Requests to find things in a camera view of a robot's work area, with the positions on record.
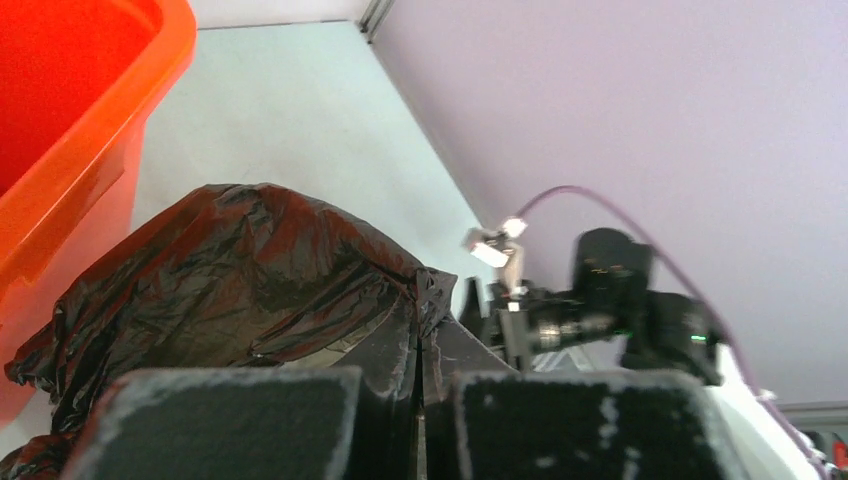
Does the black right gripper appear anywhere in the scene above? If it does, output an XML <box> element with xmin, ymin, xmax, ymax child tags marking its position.
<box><xmin>459</xmin><ymin>277</ymin><xmax>530</xmax><ymax>371</ymax></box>

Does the aluminium frame post right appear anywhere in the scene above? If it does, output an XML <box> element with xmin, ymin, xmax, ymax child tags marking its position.
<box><xmin>358</xmin><ymin>0</ymin><xmax>395</xmax><ymax>44</ymax></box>

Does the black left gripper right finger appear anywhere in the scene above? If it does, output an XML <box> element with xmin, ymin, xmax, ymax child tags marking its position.
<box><xmin>437</xmin><ymin>371</ymin><xmax>751</xmax><ymax>479</ymax></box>

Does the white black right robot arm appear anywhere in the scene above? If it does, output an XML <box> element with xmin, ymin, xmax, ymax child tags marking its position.
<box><xmin>460</xmin><ymin>218</ymin><xmax>838</xmax><ymax>479</ymax></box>

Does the black plastic trash bag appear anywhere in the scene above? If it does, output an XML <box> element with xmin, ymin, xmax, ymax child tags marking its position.
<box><xmin>1</xmin><ymin>184</ymin><xmax>457</xmax><ymax>479</ymax></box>

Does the orange plastic trash bin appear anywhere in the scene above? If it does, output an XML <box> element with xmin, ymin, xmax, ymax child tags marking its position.
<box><xmin>0</xmin><ymin>0</ymin><xmax>199</xmax><ymax>425</ymax></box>

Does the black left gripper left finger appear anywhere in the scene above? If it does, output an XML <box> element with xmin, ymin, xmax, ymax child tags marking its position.
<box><xmin>61</xmin><ymin>368</ymin><xmax>370</xmax><ymax>479</ymax></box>

